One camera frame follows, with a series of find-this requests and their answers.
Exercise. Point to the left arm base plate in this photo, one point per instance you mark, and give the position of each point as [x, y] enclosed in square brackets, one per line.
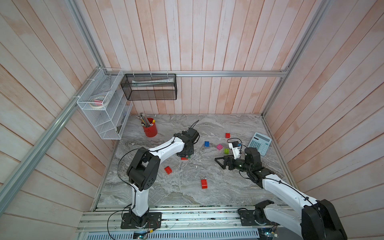
[150, 220]

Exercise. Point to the red pen cup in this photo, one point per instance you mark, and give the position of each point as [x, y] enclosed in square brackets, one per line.
[151, 131]

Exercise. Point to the grey calculator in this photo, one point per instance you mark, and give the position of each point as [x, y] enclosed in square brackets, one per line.
[260, 142]

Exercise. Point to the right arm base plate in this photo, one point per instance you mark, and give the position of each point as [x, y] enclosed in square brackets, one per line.
[254, 218]

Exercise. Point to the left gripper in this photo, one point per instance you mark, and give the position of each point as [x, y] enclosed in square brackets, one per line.
[191, 152]

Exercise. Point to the pens in cup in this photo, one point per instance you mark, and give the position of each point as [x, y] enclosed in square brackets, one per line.
[145, 120]

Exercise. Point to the black mesh basket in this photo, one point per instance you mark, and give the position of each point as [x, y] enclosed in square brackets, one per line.
[150, 87]

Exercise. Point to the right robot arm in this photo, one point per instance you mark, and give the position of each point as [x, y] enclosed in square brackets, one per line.
[310, 219]

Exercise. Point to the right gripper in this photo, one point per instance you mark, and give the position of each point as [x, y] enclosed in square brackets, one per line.
[223, 166]

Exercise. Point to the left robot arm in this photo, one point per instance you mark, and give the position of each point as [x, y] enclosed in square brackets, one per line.
[144, 168]

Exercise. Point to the tape roll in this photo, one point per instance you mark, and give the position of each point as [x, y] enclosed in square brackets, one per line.
[99, 102]

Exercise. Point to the long red lego brick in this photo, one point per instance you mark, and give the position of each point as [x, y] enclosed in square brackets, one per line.
[204, 184]

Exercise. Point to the white wire shelf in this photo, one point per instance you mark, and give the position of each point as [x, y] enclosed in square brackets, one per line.
[111, 121]

